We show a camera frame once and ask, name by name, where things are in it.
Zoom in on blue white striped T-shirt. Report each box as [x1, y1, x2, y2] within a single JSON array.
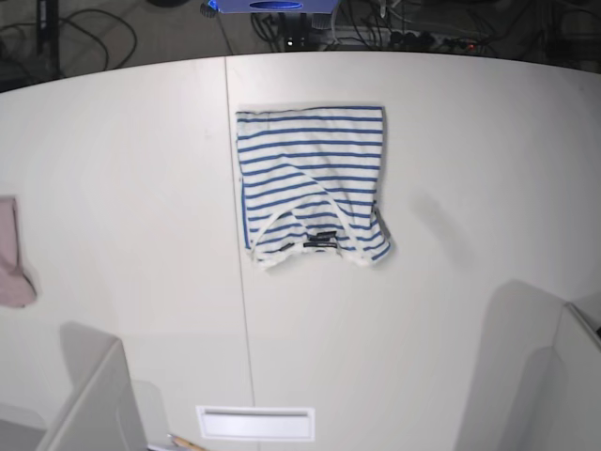
[[236, 105, 392, 268]]

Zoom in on white rectangular slot plate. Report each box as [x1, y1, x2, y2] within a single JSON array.
[[196, 406, 316, 442]]

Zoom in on blue box with oval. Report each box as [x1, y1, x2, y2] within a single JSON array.
[[216, 0, 339, 14]]

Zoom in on grey bin left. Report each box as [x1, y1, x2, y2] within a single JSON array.
[[1, 324, 147, 450]]

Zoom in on grey bin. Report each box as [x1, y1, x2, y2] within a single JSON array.
[[455, 304, 600, 450], [1, 324, 147, 450]]

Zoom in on grey bin right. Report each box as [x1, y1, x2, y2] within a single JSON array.
[[455, 304, 600, 450]]

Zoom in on pink folded cloth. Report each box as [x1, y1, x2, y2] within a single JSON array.
[[1, 196, 37, 308]]

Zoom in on black monitor stand left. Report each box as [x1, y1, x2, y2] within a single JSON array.
[[36, 0, 61, 80]]

